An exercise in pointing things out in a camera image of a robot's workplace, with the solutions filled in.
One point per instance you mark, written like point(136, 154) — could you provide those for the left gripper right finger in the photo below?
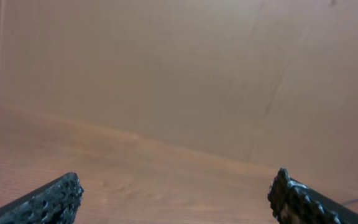
point(293, 202)

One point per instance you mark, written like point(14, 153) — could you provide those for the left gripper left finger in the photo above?
point(56, 202)

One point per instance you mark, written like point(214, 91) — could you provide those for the cardboard box wall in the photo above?
point(271, 82)

